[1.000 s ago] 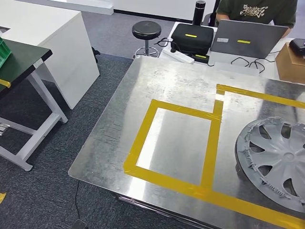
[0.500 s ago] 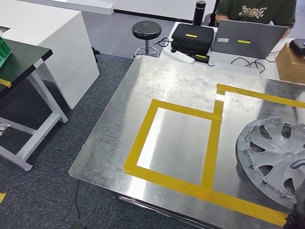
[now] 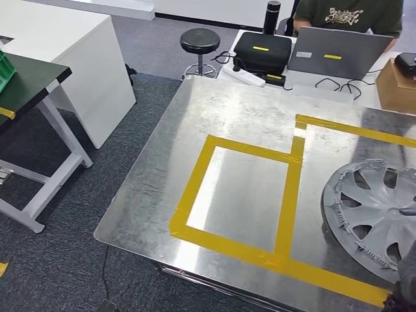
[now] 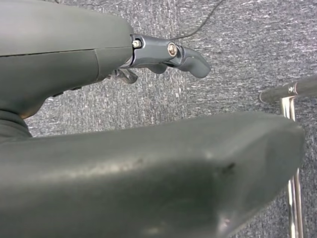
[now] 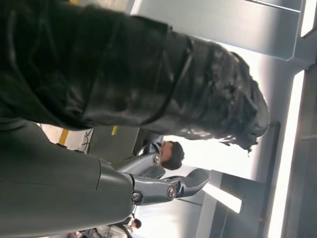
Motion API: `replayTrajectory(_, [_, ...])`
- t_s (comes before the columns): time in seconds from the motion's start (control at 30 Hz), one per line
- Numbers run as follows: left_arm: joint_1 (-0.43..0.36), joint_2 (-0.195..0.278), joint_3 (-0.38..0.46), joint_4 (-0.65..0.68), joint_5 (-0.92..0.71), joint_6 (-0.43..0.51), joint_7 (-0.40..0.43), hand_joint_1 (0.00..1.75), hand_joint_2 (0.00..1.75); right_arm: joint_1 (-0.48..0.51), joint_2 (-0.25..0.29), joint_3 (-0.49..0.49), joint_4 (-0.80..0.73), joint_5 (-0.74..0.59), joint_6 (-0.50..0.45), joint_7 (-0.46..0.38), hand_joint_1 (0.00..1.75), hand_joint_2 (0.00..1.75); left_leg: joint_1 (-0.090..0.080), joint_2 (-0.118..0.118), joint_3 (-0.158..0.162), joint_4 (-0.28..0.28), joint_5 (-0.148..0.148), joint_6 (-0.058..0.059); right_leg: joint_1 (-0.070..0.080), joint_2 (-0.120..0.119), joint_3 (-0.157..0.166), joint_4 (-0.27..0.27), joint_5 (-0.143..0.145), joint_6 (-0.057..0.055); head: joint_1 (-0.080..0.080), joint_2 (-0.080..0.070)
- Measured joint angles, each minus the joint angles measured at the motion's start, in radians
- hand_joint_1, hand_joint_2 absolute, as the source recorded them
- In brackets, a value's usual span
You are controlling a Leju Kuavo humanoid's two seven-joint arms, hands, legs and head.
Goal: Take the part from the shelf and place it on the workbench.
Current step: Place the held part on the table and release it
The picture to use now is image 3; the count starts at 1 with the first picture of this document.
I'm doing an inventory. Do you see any robot's right grey hand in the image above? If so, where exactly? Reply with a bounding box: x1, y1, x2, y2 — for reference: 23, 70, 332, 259
383, 207, 416, 312

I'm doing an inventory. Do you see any silver grey wheel hubcap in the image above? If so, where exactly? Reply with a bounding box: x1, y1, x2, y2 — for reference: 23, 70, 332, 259
321, 159, 416, 284

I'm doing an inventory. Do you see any steel top workbench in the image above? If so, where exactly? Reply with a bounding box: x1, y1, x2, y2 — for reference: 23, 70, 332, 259
93, 75, 416, 312

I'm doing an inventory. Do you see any brown cardboard box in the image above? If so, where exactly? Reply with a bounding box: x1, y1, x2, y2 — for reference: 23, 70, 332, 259
376, 58, 416, 115

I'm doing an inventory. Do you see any grey laptop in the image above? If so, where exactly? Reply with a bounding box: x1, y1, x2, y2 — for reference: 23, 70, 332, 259
288, 26, 394, 81

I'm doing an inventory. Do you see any small black device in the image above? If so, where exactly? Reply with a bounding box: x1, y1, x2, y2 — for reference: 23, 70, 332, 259
261, 73, 286, 87

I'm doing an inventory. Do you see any black case with yellow label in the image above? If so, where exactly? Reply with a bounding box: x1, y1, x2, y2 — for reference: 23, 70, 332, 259
233, 31, 292, 76

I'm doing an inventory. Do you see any white power strip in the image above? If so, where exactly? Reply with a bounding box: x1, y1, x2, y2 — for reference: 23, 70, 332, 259
220, 64, 267, 88

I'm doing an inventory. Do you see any person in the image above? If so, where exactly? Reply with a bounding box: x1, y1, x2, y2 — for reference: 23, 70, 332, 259
292, 0, 405, 53

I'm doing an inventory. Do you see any yellow bench tape square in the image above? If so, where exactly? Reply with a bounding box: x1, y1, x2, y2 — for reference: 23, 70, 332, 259
168, 134, 305, 268

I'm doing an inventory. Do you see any black thermos bottle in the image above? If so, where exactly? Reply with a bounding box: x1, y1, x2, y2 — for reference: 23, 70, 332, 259
263, 0, 282, 35

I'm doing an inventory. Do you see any black round stool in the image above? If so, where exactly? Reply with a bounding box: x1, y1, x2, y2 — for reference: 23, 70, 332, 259
180, 27, 220, 81

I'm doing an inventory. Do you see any small black floor object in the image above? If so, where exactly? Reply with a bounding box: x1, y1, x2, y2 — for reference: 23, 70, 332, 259
125, 63, 138, 87

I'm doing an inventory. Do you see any large white desk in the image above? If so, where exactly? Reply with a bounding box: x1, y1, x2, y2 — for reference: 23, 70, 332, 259
0, 0, 137, 150

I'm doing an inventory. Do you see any green top table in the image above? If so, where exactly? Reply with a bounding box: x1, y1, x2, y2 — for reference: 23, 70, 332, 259
0, 52, 94, 234

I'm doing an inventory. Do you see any green plastic crate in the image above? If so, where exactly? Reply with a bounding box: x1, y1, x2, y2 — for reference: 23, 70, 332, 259
0, 51, 16, 94

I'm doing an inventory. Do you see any black looped desk cable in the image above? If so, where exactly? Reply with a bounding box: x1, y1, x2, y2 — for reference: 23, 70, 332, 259
314, 77, 363, 101

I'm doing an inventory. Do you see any black cable with plug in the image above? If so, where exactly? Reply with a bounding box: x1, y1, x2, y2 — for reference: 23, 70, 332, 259
211, 51, 243, 73

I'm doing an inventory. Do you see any black floor cable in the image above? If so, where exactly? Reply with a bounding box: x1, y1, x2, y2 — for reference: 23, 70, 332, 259
101, 245, 110, 302

